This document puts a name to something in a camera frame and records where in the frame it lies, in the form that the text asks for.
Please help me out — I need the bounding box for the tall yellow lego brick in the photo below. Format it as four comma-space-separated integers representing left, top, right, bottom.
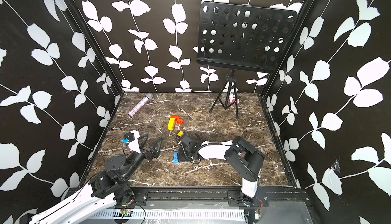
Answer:
168, 117, 176, 130

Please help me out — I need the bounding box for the black perforated music stand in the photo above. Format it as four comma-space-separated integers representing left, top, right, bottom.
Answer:
197, 1, 298, 110

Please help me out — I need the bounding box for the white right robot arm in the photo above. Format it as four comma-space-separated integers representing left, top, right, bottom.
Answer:
175, 132, 265, 207

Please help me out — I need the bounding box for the white perforated strip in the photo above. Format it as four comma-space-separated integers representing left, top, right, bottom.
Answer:
89, 209, 245, 222

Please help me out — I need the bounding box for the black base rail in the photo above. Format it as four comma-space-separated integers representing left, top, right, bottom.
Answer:
115, 186, 312, 209

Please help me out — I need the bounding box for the long red lego brick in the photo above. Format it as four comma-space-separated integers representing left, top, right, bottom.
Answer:
171, 116, 184, 124

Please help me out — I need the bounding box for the light blue lego brick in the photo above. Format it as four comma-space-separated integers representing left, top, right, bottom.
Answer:
173, 152, 179, 164

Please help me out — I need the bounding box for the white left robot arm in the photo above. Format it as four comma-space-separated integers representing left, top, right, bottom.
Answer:
20, 138, 164, 224

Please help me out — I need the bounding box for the pink object behind stand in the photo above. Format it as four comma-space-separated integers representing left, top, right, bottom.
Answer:
230, 99, 239, 104

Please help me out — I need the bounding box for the purple rhinestone microphone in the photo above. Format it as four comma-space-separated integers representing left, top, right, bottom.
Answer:
128, 93, 153, 117

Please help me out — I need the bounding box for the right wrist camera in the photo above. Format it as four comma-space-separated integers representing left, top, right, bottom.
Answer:
179, 134, 198, 154

